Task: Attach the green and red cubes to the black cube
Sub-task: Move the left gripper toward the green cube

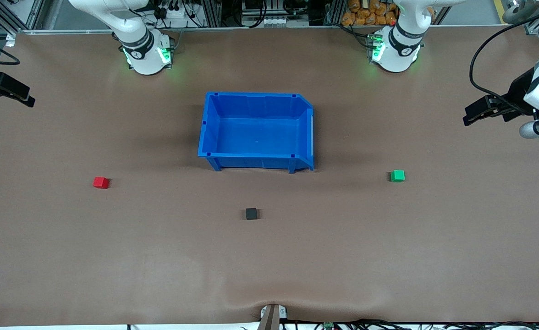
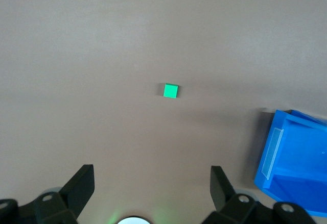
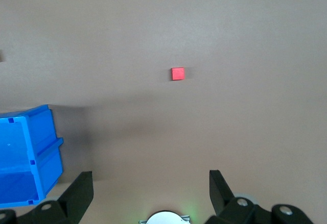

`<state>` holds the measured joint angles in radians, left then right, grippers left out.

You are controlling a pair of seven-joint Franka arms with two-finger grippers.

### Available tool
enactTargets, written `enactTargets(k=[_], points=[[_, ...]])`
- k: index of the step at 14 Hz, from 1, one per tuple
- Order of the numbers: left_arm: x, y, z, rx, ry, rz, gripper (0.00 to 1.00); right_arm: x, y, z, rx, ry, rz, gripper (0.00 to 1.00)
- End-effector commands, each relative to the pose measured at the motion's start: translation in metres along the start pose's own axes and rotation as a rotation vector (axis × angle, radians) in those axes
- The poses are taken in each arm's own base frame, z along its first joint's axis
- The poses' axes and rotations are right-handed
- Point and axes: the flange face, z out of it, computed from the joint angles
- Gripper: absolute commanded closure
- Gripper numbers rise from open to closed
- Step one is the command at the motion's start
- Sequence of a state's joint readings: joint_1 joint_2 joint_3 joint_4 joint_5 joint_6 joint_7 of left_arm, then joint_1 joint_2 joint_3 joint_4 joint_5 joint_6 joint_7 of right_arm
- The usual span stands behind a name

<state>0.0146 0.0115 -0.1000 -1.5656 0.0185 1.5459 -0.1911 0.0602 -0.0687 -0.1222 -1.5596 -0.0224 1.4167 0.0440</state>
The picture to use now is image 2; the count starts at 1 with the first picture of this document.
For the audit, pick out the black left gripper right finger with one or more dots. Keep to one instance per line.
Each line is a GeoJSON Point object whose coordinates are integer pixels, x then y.
{"type": "Point", "coordinates": [222, 193]}

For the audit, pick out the blue plastic storage bin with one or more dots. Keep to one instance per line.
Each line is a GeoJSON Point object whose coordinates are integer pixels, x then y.
{"type": "Point", "coordinates": [293, 162]}

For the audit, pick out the green cube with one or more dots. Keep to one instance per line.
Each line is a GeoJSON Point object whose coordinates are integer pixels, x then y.
{"type": "Point", "coordinates": [170, 91]}

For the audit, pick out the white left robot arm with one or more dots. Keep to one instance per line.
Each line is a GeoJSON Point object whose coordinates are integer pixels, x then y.
{"type": "Point", "coordinates": [134, 221]}

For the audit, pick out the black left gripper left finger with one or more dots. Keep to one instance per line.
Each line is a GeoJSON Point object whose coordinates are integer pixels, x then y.
{"type": "Point", "coordinates": [76, 190]}

